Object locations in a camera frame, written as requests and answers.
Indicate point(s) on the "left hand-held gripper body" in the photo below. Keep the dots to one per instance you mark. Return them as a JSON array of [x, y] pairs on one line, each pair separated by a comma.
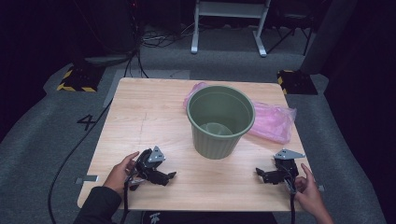
[[146, 168]]

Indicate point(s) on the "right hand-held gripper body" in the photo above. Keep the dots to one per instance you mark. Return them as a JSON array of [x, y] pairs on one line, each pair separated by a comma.
[[286, 169]]

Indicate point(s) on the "pink plastic bag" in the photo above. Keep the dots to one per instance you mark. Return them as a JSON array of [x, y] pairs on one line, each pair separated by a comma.
[[274, 123]]

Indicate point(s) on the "green plastic bin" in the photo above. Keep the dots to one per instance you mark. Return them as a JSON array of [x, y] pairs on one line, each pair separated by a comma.
[[218, 137]]

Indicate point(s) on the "person's left hand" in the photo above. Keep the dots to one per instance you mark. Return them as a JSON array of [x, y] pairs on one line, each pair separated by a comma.
[[118, 177]]

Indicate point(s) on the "person's right hand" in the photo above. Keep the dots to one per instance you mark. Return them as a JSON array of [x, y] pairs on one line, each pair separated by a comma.
[[309, 194]]

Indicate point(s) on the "small dark phone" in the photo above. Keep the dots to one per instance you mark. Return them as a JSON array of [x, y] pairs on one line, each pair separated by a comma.
[[321, 188]]

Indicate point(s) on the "grey tape piece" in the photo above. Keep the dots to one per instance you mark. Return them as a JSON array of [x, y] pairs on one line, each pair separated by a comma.
[[88, 179]]

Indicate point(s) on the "black yellow striped base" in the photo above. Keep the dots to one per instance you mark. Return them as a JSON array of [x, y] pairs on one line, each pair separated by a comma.
[[81, 79], [297, 82]]

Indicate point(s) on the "black tripod legs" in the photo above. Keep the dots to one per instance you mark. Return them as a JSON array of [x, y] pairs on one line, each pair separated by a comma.
[[292, 32]]

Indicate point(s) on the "grey curtain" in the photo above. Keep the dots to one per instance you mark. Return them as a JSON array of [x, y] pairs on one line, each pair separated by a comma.
[[330, 34]]

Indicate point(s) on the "white metal stand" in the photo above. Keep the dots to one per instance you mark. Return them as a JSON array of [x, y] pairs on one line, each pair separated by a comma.
[[230, 9]]

